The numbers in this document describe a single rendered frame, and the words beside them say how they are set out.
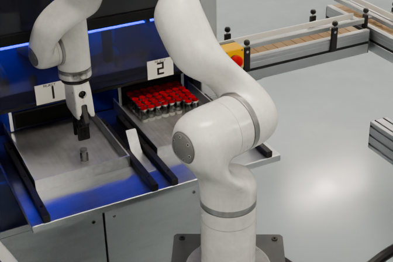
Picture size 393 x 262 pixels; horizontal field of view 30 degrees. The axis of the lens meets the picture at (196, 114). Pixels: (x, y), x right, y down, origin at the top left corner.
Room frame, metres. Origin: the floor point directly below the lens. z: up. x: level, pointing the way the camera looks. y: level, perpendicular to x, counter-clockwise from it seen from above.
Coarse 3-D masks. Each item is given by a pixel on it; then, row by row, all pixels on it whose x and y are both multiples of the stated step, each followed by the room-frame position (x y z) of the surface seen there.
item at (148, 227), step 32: (192, 192) 2.04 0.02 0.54; (64, 224) 1.85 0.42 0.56; (96, 224) 1.90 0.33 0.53; (128, 224) 1.94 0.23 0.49; (160, 224) 1.99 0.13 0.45; (192, 224) 2.05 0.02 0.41; (32, 256) 1.80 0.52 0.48; (64, 256) 1.85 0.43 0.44; (96, 256) 1.89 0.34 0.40; (128, 256) 1.94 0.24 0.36; (160, 256) 1.99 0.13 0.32
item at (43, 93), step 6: (48, 84) 1.85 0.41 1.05; (54, 84) 1.86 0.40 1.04; (60, 84) 1.87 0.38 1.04; (36, 90) 1.84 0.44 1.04; (42, 90) 1.85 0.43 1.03; (48, 90) 1.85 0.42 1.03; (54, 90) 1.86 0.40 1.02; (60, 90) 1.87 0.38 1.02; (36, 96) 1.84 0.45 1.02; (42, 96) 1.84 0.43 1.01; (48, 96) 1.85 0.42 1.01; (60, 96) 1.87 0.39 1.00; (36, 102) 1.84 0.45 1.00; (42, 102) 1.84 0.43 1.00; (48, 102) 1.85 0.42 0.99
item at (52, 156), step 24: (72, 120) 1.94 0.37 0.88; (96, 120) 1.91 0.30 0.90; (24, 144) 1.80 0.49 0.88; (48, 144) 1.80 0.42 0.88; (72, 144) 1.80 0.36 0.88; (96, 144) 1.79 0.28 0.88; (120, 144) 1.74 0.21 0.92; (48, 168) 1.67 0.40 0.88; (72, 168) 1.67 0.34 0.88; (96, 168) 1.64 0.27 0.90; (120, 168) 1.67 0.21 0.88
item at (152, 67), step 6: (156, 60) 2.00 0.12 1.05; (162, 60) 2.01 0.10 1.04; (168, 60) 2.02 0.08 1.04; (150, 66) 1.99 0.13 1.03; (156, 66) 2.00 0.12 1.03; (168, 66) 2.01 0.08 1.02; (150, 72) 1.99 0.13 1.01; (156, 72) 2.00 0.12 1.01; (162, 72) 2.00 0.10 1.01; (168, 72) 2.01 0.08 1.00; (150, 78) 1.99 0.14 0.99
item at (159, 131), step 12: (192, 84) 2.10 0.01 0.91; (204, 96) 2.02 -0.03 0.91; (120, 108) 1.96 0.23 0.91; (132, 120) 1.87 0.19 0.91; (156, 120) 1.93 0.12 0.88; (168, 120) 1.93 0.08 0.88; (144, 132) 1.80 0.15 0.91; (156, 132) 1.86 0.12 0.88; (168, 132) 1.86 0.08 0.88; (156, 144) 1.79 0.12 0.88; (168, 144) 1.73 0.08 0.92
